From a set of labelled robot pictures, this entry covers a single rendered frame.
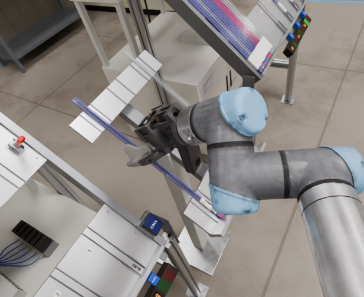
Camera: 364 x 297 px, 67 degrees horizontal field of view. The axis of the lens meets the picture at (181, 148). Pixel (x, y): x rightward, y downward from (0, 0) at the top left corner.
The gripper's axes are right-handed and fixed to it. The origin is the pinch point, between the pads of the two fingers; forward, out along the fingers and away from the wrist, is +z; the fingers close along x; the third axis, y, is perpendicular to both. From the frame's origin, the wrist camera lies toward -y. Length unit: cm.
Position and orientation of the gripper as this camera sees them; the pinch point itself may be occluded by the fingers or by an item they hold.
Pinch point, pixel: (145, 146)
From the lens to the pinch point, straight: 70.3
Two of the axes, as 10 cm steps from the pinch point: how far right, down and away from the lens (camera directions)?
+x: -4.9, 7.3, -4.8
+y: -6.3, -6.8, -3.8
